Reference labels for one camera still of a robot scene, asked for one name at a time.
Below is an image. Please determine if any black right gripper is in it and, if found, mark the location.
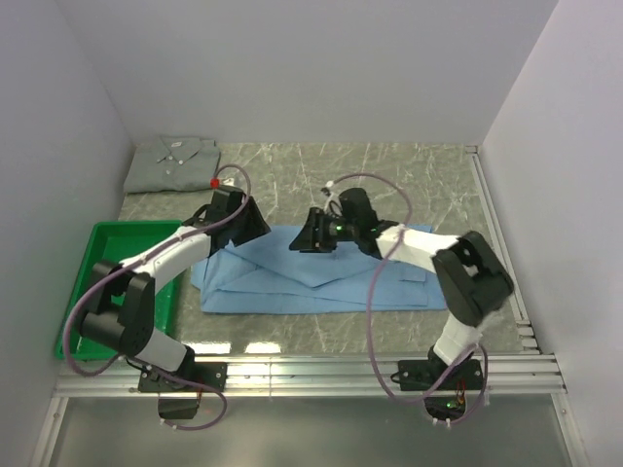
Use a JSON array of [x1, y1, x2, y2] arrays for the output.
[[288, 207, 359, 254]]

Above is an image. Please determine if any light blue long sleeve shirt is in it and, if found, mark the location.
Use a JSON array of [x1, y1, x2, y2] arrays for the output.
[[191, 226, 446, 315]]

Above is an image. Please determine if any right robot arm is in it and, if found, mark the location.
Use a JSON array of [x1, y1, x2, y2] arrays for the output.
[[289, 188, 515, 389]]

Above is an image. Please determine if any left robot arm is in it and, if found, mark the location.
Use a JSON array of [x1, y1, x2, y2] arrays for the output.
[[62, 186, 271, 391]]

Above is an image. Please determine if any folded grey shirt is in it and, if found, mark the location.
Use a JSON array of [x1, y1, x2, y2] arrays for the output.
[[124, 136, 221, 194]]

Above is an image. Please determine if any green plastic tray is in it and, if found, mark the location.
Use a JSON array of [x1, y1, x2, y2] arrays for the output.
[[54, 220, 185, 361]]

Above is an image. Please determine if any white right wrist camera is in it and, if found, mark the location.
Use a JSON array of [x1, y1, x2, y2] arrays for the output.
[[320, 180, 341, 211]]

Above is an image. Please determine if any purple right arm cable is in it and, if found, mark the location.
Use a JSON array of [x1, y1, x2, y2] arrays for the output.
[[330, 173, 490, 427]]

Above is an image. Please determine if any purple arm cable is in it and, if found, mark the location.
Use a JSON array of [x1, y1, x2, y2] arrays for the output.
[[62, 164, 254, 432], [330, 173, 490, 427]]

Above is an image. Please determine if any aluminium right side rail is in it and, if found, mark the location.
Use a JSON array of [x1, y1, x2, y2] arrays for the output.
[[465, 146, 541, 354]]

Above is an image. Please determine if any aluminium rail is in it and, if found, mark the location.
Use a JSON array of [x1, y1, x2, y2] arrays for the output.
[[465, 146, 541, 354], [53, 354, 567, 398]]

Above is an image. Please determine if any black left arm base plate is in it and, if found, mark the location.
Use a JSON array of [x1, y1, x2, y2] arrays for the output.
[[125, 348, 228, 432]]

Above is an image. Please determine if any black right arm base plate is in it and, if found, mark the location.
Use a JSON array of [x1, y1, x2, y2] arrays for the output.
[[390, 358, 489, 427]]

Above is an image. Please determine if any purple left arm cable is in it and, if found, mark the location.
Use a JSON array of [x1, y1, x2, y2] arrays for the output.
[[62, 164, 254, 432]]

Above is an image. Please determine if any aluminium front rail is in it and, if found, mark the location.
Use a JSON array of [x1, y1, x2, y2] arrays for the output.
[[53, 354, 567, 398]]

